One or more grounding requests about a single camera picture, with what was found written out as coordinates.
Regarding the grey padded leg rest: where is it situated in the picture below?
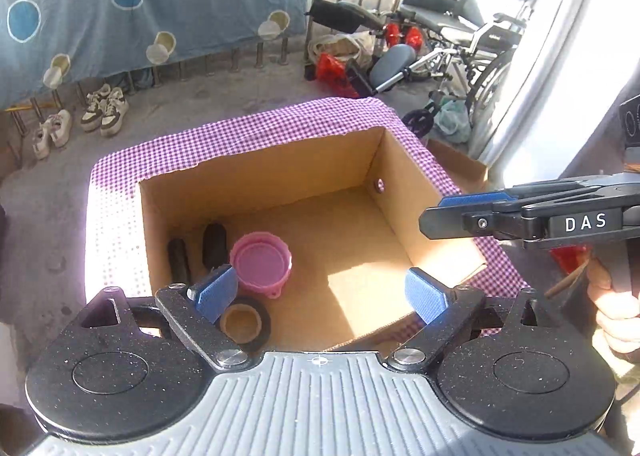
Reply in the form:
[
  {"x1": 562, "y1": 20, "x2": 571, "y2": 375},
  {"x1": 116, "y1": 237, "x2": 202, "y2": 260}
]
[{"x1": 370, "y1": 43, "x2": 451, "y2": 93}]

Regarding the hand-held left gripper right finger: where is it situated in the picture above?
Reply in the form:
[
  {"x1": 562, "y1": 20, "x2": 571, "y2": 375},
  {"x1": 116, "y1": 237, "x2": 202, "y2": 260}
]
[{"x1": 386, "y1": 266, "x2": 556, "y2": 372}]

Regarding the black cylinder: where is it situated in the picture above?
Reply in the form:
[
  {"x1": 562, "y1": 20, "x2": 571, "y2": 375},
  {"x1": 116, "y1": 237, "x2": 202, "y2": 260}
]
[
  {"x1": 167, "y1": 237, "x2": 192, "y2": 284},
  {"x1": 202, "y1": 222, "x2": 228, "y2": 269}
]

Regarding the brown cardboard box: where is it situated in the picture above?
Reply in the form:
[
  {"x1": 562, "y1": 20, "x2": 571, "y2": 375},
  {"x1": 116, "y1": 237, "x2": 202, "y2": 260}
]
[{"x1": 137, "y1": 125, "x2": 488, "y2": 354}]

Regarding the black tape roll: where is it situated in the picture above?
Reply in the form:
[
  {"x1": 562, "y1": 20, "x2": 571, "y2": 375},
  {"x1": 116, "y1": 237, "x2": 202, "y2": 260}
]
[{"x1": 219, "y1": 295, "x2": 272, "y2": 353}]

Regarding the pink plastic cup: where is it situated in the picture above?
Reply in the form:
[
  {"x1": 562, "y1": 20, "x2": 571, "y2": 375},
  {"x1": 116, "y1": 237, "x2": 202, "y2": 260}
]
[{"x1": 229, "y1": 232, "x2": 293, "y2": 298}]

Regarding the blue printed bedsheet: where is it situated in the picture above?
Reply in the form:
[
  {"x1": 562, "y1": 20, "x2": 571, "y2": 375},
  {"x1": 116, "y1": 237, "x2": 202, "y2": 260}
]
[{"x1": 0, "y1": 0, "x2": 313, "y2": 109}]

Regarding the metal railing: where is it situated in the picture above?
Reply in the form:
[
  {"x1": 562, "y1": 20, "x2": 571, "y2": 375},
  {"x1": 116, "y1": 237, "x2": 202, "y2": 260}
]
[{"x1": 0, "y1": 0, "x2": 416, "y2": 167}]

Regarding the red packet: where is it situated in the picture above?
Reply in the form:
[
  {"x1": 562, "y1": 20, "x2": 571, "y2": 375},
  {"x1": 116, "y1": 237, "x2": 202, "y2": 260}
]
[{"x1": 550, "y1": 245, "x2": 591, "y2": 277}]

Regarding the pale green plastic bag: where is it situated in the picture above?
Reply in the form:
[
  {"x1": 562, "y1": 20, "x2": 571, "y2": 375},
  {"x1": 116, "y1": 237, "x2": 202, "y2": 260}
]
[{"x1": 434, "y1": 98, "x2": 472, "y2": 144}]

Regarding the small flat cardboard box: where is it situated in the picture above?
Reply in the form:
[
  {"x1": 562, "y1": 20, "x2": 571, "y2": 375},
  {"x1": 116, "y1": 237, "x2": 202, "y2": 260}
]
[{"x1": 426, "y1": 137, "x2": 489, "y2": 193}]

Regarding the white shoe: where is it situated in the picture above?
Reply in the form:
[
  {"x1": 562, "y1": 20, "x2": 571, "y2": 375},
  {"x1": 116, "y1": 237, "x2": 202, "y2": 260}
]
[
  {"x1": 32, "y1": 121, "x2": 53, "y2": 160},
  {"x1": 47, "y1": 109, "x2": 73, "y2": 147}
]

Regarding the person's right hand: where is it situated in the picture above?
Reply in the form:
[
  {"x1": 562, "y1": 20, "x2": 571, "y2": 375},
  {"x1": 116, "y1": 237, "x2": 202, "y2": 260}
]
[{"x1": 586, "y1": 257, "x2": 640, "y2": 355}]

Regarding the purple checked cloth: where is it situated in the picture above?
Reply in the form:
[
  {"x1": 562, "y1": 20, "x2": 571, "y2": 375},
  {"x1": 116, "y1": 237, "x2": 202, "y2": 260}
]
[{"x1": 85, "y1": 96, "x2": 533, "y2": 337}]

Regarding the beige cloth bag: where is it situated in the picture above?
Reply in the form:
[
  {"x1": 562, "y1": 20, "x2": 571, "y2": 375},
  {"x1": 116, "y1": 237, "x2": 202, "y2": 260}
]
[{"x1": 306, "y1": 33, "x2": 375, "y2": 68}]

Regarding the black padded leg rest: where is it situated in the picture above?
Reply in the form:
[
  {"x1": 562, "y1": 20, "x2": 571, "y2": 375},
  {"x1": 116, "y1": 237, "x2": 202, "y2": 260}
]
[{"x1": 306, "y1": 0, "x2": 386, "y2": 34}]

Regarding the red plastic bag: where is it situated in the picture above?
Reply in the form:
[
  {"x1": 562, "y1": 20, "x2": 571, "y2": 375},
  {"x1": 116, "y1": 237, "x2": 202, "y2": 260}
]
[{"x1": 316, "y1": 52, "x2": 358, "y2": 99}]

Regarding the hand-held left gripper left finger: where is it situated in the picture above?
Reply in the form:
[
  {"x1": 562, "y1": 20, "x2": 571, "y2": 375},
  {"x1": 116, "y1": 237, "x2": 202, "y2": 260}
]
[{"x1": 79, "y1": 263, "x2": 251, "y2": 372}]

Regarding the silver wheelchair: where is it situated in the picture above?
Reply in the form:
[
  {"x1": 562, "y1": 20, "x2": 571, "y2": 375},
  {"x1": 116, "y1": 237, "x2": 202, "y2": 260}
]
[{"x1": 400, "y1": 0, "x2": 548, "y2": 157}]

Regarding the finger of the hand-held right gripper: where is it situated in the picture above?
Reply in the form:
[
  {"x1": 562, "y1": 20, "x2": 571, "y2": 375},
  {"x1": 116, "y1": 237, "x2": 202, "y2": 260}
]
[
  {"x1": 436, "y1": 183, "x2": 527, "y2": 208},
  {"x1": 418, "y1": 205, "x2": 527, "y2": 239}
]

